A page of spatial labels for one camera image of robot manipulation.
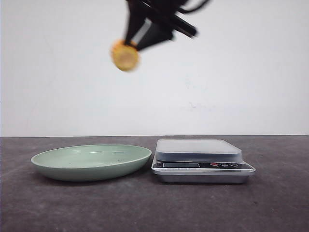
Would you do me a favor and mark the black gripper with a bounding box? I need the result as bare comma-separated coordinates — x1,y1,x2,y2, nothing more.
124,0,199,53

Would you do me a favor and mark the yellow corn cob piece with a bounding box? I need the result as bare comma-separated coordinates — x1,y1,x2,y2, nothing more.
111,40,140,72

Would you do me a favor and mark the silver digital kitchen scale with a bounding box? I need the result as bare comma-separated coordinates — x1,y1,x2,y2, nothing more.
152,139,256,184

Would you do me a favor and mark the light green oval plate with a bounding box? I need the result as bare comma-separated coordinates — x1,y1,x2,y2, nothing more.
31,144,152,182

